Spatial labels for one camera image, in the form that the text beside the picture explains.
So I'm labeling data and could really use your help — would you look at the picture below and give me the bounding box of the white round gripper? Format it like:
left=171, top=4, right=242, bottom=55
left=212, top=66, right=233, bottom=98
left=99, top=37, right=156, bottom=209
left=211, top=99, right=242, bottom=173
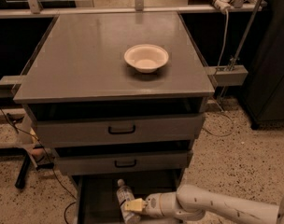
left=124, top=193, right=163, bottom=217

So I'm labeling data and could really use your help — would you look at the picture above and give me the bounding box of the clear plastic bottle blue label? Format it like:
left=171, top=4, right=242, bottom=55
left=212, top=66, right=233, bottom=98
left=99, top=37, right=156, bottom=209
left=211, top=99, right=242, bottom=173
left=117, top=179, right=140, bottom=224

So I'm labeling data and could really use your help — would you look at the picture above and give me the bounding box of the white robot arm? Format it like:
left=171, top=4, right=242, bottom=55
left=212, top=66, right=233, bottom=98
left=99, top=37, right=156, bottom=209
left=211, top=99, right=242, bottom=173
left=124, top=184, right=284, bottom=224

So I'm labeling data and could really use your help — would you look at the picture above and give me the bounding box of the open bottom grey drawer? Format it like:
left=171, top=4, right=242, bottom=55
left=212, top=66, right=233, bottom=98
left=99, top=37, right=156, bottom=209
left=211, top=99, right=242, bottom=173
left=74, top=170, right=181, bottom=224

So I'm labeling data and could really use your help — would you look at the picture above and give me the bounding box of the middle grey drawer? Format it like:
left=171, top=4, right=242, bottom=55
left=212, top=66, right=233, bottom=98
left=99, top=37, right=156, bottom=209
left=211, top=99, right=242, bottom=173
left=57, top=150, right=192, bottom=175

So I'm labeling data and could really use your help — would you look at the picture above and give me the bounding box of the top grey drawer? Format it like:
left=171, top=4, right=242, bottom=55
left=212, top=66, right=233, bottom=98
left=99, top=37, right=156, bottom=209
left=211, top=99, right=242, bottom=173
left=34, top=114, right=204, bottom=147

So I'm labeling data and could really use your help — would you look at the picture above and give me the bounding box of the grey drawer cabinet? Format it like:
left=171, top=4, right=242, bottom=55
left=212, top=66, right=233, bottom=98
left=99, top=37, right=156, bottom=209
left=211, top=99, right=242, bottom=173
left=12, top=10, right=216, bottom=224

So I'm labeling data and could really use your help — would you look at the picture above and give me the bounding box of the black table leg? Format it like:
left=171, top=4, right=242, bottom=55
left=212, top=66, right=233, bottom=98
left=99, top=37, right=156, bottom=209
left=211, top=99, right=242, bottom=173
left=15, top=155, right=31, bottom=189

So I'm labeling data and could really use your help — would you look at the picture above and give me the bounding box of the white paper bowl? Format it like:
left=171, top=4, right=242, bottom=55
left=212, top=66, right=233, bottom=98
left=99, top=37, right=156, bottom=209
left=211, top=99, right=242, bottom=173
left=124, top=44, right=169, bottom=74

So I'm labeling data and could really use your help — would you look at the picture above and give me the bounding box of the grey metal side bracket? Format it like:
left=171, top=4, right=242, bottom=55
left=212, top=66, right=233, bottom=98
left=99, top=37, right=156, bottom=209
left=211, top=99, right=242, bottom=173
left=205, top=65, right=249, bottom=87

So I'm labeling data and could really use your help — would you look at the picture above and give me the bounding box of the white power cable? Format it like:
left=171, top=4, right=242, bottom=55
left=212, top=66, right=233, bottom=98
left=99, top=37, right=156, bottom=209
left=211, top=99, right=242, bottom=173
left=201, top=8, right=235, bottom=138

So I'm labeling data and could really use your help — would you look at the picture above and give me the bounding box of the black floor cable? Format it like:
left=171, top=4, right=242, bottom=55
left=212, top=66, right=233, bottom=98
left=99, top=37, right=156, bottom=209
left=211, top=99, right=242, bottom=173
left=0, top=91, right=78, bottom=224

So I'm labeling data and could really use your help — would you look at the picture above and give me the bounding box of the grey metal rail frame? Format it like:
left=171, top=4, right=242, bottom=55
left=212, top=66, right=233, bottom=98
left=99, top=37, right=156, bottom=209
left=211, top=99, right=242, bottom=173
left=0, top=0, right=267, bottom=20

